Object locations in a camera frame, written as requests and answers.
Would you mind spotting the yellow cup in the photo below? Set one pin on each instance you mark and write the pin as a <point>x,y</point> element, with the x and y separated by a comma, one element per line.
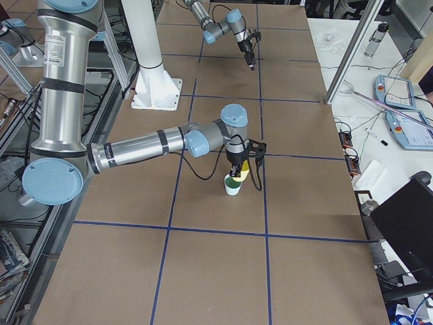
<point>244,171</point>

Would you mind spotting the light green cup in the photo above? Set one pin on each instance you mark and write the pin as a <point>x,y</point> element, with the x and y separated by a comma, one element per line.
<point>232,187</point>

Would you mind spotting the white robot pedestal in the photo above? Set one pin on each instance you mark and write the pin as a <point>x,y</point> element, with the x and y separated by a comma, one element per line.
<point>155,89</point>

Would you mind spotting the black monitor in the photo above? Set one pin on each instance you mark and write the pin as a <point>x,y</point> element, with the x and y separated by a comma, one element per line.
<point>405,221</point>

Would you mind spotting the teach pendant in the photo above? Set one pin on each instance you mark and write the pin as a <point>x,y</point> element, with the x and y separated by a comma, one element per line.
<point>409,135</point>
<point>395,92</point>

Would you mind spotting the black marker pen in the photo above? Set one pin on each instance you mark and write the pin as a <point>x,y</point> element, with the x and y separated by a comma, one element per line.
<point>376,137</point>

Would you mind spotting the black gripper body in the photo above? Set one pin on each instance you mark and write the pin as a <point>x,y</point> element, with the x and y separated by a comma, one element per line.
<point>235,159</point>
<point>245,47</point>

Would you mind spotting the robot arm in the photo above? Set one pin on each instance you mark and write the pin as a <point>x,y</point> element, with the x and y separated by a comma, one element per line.
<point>234,22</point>
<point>60,162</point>

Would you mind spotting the far teach pendant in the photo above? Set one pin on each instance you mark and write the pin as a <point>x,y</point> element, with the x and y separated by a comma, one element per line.
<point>395,92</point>

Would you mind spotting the near teach pendant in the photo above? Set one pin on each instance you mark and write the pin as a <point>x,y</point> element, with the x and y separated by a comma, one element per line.
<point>409,135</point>

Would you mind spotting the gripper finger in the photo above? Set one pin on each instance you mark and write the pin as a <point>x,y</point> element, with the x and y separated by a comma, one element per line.
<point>250,59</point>
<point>235,171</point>

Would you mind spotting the clear water bottle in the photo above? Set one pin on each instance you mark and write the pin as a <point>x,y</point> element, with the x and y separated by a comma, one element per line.
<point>375,39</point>

